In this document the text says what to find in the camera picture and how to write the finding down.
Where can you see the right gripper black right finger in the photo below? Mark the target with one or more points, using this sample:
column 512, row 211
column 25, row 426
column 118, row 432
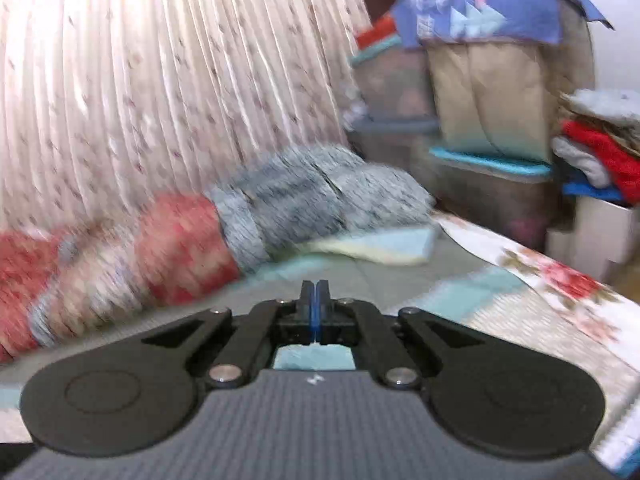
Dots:
column 322, row 301

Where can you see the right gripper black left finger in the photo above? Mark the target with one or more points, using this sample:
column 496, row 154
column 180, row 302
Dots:
column 305, row 315

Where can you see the grey blue knitted blanket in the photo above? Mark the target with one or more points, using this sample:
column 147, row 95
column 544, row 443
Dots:
column 309, row 192

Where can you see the chevron patterned bedspread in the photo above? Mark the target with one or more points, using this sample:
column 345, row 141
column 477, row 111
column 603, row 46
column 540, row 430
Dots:
column 436, row 362

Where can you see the stacked clear storage bins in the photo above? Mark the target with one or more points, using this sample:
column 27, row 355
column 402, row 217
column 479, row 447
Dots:
column 393, row 118

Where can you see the clear bin teal lid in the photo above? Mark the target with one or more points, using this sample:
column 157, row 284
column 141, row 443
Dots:
column 513, row 197

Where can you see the red patchwork quilt roll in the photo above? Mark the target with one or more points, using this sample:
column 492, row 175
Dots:
column 72, row 281

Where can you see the white cardboard box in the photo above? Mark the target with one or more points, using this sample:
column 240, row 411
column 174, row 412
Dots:
column 597, row 238

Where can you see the floral pleated curtain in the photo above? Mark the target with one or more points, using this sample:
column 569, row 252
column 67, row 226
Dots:
column 106, row 103

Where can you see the red folded garment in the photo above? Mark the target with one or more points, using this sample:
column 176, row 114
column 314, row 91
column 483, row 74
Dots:
column 622, row 166

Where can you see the blue printed cloth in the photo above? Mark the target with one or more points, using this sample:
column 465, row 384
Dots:
column 458, row 21

